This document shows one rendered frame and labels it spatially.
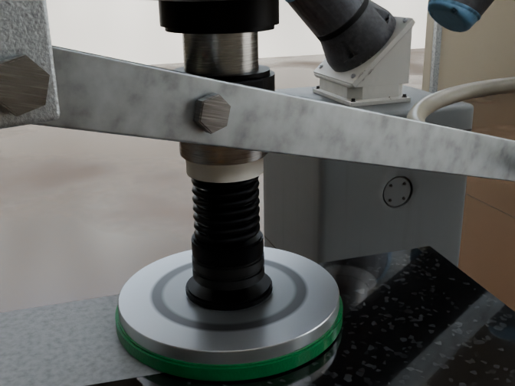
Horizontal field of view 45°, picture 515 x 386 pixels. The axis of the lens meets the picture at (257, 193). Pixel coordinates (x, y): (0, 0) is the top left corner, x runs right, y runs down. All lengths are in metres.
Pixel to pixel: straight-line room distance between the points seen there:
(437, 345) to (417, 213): 0.97
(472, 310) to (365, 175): 0.82
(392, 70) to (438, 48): 4.79
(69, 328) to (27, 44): 0.33
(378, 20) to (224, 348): 1.11
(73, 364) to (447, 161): 0.43
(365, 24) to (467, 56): 5.11
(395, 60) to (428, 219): 0.39
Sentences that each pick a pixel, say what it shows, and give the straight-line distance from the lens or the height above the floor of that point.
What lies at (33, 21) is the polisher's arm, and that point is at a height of 1.12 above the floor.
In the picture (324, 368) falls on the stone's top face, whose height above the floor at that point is 0.83.
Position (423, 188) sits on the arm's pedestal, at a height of 0.66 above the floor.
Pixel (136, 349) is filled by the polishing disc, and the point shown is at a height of 0.84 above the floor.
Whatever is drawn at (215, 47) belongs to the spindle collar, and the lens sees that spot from 0.51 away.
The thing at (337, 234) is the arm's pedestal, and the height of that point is 0.57.
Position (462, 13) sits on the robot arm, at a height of 1.07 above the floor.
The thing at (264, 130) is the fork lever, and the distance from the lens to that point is 0.50.
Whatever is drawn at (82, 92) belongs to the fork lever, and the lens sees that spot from 0.42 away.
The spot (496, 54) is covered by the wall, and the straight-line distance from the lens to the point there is 6.80.
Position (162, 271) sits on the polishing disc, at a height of 0.85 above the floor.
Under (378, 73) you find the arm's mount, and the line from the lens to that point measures 1.50.
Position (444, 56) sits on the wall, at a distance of 6.43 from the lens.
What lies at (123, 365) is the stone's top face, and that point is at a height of 0.83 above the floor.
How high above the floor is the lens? 1.14
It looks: 19 degrees down
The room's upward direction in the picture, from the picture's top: 1 degrees counter-clockwise
